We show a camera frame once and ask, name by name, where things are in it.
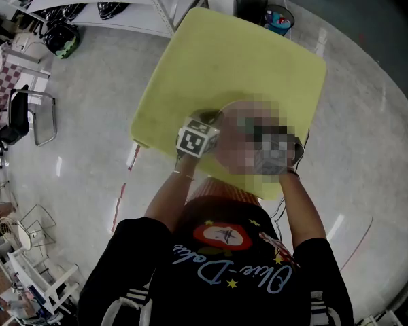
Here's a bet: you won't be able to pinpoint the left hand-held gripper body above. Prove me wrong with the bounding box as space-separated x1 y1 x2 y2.
175 117 220 158

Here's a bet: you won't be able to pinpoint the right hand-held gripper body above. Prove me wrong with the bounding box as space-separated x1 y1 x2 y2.
254 130 305 176

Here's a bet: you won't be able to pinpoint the large pink plate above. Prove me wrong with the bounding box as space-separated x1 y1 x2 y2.
217 100 288 178

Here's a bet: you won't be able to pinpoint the person's right forearm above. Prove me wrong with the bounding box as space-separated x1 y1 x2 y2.
277 168 327 251

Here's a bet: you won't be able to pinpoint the person's left forearm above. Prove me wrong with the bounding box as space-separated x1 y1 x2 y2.
144 154 200 232

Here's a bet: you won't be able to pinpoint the table with yellow-green cloth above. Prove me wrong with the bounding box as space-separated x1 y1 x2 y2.
129 7 328 200

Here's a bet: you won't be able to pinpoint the black mesh wastebasket with trash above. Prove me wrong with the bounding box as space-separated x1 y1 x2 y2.
263 4 296 37

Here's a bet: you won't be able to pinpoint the empty black mesh wastebasket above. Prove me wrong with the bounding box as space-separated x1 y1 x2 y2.
234 0 269 26

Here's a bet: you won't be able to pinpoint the white metal shelving rack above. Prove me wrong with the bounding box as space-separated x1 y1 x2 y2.
6 0 208 39

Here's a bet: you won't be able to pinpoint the shiny black bag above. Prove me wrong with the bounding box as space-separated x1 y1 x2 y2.
37 2 88 22
97 1 131 20

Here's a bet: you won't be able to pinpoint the person's black printed shirt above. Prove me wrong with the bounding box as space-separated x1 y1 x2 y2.
77 195 354 326

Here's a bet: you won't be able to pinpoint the black and green helmet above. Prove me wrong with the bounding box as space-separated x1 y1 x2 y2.
42 22 81 60

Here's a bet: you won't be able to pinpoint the black chrome cantilever chair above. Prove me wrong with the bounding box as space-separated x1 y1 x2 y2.
0 84 58 147

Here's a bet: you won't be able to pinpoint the pink checkered cloth table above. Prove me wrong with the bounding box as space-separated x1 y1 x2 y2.
0 42 52 132

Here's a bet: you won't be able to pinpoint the white wooden rack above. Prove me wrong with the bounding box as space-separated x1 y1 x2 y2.
6 249 80 315

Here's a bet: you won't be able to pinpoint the thin metal bracelet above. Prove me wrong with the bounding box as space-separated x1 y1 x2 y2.
172 169 195 182

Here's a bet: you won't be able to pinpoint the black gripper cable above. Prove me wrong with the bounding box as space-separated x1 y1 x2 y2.
273 197 288 222

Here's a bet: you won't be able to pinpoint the cream seat wire frame chair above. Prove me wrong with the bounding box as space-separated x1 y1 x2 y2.
0 204 57 251

